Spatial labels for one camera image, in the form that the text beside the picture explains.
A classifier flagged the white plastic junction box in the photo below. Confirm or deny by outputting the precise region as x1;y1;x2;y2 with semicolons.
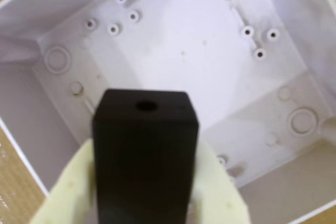
0;0;336;224

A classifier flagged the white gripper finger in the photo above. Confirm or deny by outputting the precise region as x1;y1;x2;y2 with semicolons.
30;140;97;224
190;140;254;224

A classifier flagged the black rectangular block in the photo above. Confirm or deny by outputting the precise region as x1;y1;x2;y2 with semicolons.
91;89;201;224

